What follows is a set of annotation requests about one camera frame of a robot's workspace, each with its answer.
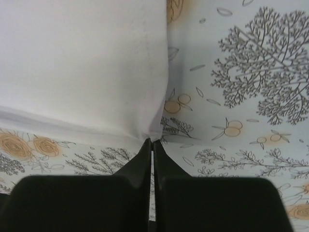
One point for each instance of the floral patterned table mat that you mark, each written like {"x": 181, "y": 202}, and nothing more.
{"x": 236, "y": 105}

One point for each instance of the white t shirt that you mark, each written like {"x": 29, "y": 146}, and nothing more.
{"x": 83, "y": 70}

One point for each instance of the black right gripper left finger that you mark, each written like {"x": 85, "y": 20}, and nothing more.
{"x": 82, "y": 203}

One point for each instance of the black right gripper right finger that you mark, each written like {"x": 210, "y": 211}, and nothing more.
{"x": 184, "y": 203}

